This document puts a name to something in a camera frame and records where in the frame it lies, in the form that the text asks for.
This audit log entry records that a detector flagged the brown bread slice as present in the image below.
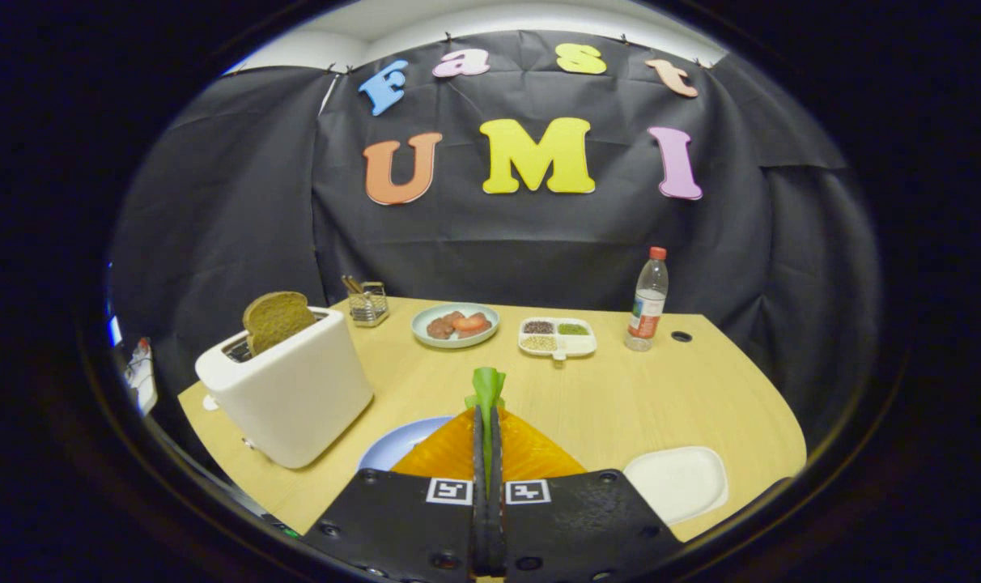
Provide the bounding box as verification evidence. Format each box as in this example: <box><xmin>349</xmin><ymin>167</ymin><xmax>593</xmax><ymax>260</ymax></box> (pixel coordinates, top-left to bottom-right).
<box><xmin>242</xmin><ymin>291</ymin><xmax>317</xmax><ymax>357</ymax></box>

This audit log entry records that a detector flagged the white square plate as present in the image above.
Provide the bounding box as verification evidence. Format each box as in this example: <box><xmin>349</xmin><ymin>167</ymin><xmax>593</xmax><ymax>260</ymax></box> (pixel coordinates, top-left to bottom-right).
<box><xmin>623</xmin><ymin>446</ymin><xmax>730</xmax><ymax>526</ymax></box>

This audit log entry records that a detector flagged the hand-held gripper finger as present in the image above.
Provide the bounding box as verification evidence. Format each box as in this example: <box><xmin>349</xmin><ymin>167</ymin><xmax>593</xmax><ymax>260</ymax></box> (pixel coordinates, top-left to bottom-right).
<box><xmin>489</xmin><ymin>405</ymin><xmax>686</xmax><ymax>582</ymax></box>
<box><xmin>300</xmin><ymin>405</ymin><xmax>490</xmax><ymax>581</ymax></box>

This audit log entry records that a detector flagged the clear bottle with red cap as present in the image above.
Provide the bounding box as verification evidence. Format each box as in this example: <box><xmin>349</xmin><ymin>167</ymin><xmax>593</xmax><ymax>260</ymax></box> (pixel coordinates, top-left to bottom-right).
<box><xmin>625</xmin><ymin>247</ymin><xmax>669</xmax><ymax>352</ymax></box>

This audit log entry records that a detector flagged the pale green round plate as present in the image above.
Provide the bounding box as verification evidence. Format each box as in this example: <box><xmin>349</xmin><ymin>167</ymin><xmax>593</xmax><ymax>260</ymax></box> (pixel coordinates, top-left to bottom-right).
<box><xmin>411</xmin><ymin>303</ymin><xmax>500</xmax><ymax>350</ymax></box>

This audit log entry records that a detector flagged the green lettuce leaf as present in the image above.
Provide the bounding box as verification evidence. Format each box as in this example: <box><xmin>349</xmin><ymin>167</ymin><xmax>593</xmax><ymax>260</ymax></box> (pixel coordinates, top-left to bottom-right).
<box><xmin>465</xmin><ymin>367</ymin><xmax>507</xmax><ymax>491</ymax></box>

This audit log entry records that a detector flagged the white toaster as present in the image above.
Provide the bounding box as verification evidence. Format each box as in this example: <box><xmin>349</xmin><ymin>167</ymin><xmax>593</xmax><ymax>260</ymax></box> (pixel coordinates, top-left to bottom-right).
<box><xmin>195</xmin><ymin>306</ymin><xmax>375</xmax><ymax>470</ymax></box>

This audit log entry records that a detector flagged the blue round plate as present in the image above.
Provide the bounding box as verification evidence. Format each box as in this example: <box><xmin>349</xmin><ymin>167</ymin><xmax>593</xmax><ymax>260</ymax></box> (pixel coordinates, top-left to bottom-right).
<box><xmin>357</xmin><ymin>415</ymin><xmax>457</xmax><ymax>473</ymax></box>

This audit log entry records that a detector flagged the small metal wire rack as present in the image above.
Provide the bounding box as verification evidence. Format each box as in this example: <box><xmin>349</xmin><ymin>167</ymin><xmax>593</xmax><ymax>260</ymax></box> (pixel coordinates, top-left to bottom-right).
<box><xmin>342</xmin><ymin>274</ymin><xmax>390</xmax><ymax>328</ymax></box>

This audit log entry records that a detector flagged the white divided condiment dish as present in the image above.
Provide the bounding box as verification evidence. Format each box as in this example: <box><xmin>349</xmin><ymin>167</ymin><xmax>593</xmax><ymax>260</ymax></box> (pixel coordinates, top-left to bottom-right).
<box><xmin>518</xmin><ymin>317</ymin><xmax>598</xmax><ymax>362</ymax></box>

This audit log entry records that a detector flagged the white and red object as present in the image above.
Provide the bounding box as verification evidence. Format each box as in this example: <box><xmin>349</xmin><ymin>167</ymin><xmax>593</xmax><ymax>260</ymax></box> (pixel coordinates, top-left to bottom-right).
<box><xmin>125</xmin><ymin>338</ymin><xmax>160</xmax><ymax>416</ymax></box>

